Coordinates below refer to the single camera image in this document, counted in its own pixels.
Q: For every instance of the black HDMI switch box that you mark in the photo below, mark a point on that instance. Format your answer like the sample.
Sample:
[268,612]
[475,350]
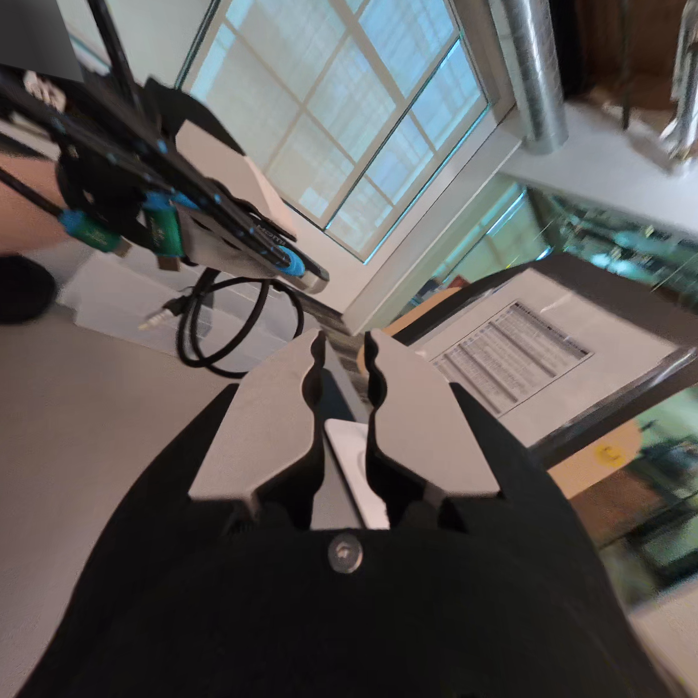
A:
[267,234]

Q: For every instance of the large gridded window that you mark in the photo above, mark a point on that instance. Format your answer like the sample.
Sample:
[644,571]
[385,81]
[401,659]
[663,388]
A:
[338,109]

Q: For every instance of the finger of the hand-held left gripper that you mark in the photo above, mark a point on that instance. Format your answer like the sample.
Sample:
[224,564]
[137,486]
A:
[234,174]
[229,251]

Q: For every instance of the black metal pole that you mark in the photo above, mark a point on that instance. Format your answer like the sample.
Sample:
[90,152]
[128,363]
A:
[112,54]

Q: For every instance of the black sign board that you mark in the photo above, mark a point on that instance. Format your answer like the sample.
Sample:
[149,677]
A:
[572,278]

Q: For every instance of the green-blue HDMI plug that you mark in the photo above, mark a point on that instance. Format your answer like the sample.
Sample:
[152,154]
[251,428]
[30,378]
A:
[289,262]
[92,234]

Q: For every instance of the person's left forearm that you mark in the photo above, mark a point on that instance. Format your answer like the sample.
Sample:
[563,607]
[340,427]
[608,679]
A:
[27,207]

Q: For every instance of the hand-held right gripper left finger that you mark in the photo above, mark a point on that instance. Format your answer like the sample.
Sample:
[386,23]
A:
[262,436]

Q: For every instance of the printed instruction sheet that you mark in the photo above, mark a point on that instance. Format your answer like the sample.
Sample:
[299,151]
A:
[512,354]

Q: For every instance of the white stand base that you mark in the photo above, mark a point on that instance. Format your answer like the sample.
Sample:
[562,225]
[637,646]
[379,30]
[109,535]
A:
[354,469]

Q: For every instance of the clear plastic storage bin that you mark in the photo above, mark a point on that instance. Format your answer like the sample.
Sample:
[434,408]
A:
[109,294]

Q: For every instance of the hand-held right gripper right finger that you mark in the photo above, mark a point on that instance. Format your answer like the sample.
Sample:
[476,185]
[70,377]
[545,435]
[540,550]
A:
[425,436]

